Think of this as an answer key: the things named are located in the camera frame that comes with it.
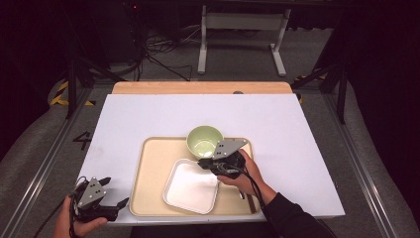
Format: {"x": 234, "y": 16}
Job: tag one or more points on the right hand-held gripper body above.
{"x": 228, "y": 148}

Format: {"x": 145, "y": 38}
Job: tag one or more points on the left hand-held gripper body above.
{"x": 90, "y": 193}

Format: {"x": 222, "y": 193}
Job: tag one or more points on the green bowl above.
{"x": 201, "y": 137}

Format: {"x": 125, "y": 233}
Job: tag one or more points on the white square plate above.
{"x": 191, "y": 188}

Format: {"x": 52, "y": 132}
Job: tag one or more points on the beige rectangular tray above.
{"x": 152, "y": 172}

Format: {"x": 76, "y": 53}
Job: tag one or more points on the brown chopstick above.
{"x": 254, "y": 207}
{"x": 251, "y": 205}

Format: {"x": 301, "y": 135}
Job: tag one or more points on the person's left hand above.
{"x": 66, "y": 224}

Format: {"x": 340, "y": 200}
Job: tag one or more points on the person's right hand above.
{"x": 252, "y": 181}

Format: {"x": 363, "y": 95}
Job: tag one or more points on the dark round table grommet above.
{"x": 237, "y": 92}

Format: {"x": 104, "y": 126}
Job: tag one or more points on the wooden table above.
{"x": 198, "y": 87}

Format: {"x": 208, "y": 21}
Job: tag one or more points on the yellow black floor tape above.
{"x": 59, "y": 95}
{"x": 302, "y": 78}

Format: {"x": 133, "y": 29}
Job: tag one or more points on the black tripod stand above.
{"x": 72, "y": 86}
{"x": 341, "y": 95}

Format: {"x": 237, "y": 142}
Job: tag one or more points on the dark equipment with red light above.
{"x": 145, "y": 29}

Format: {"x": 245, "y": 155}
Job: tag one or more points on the aluminium floor rail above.
{"x": 360, "y": 158}
{"x": 43, "y": 168}

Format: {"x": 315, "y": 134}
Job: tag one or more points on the white metal stand frame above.
{"x": 242, "y": 21}

